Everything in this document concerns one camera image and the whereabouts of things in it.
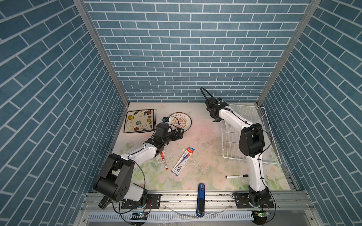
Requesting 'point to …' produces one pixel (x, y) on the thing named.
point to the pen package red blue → (181, 163)
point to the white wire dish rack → (254, 115)
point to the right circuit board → (260, 215)
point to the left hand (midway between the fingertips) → (179, 131)
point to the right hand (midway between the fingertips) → (226, 113)
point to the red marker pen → (164, 161)
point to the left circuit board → (139, 216)
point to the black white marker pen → (234, 176)
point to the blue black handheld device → (201, 200)
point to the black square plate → (140, 120)
